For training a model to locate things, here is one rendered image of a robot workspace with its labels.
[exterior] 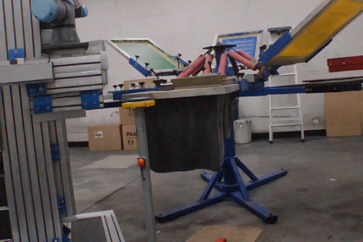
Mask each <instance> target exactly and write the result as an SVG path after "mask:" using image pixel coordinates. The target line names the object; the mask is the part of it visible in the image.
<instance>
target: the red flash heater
mask: <svg viewBox="0 0 363 242"><path fill-rule="evenodd" d="M327 66H328V67H329V73H333V72H340V71H352V70H363V55H361V56H351V57H341V58H328V59H327Z"/></svg>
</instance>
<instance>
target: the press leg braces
mask: <svg viewBox="0 0 363 242"><path fill-rule="evenodd" d="M237 159H238V158H237ZM225 161H226V160H225V159H223V160H222V163H221V168H222V170H223V168H224V166H225ZM230 165H231V168H232V170H233V173H234V176H235V178H236V180H237V183H238V186H239V188H240V191H241V194H242V196H243V197H240V199H241V200H242V201H252V199H251V198H249V196H248V193H247V190H246V187H245V185H244V183H243V180H242V177H241V175H240V173H239V170H238V167H239V168H240V169H241V170H242V171H243V172H244V173H245V174H246V175H247V176H248V177H249V178H250V179H251V181H249V182H256V181H259V180H261V179H259V178H257V177H256V176H255V175H254V174H253V173H252V172H251V171H250V170H249V169H248V168H247V167H246V166H245V165H244V163H242V162H241V161H240V160H239V159H238V162H237V164H236V162H235V160H234V159H230ZM237 166H238V167H237ZM222 178H223V171H220V172H215V173H213V175H212V177H211V179H210V181H209V183H208V185H207V187H206V189H205V190H204V192H203V193H202V195H201V197H200V199H198V200H196V201H199V202H204V201H207V200H209V199H211V198H208V197H209V195H210V192H211V191H212V189H213V187H214V185H215V183H216V184H220V183H221V182H223V181H222Z"/></svg>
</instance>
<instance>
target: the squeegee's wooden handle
mask: <svg viewBox="0 0 363 242"><path fill-rule="evenodd" d="M225 78H227V76H226V74H219V75H206V76H199V77H186V78H174V79H171V83H172V84H173V87H174V89H175V88H182V87H196V86H209V85H217V84H222V85H223V80H222V79H225Z"/></svg>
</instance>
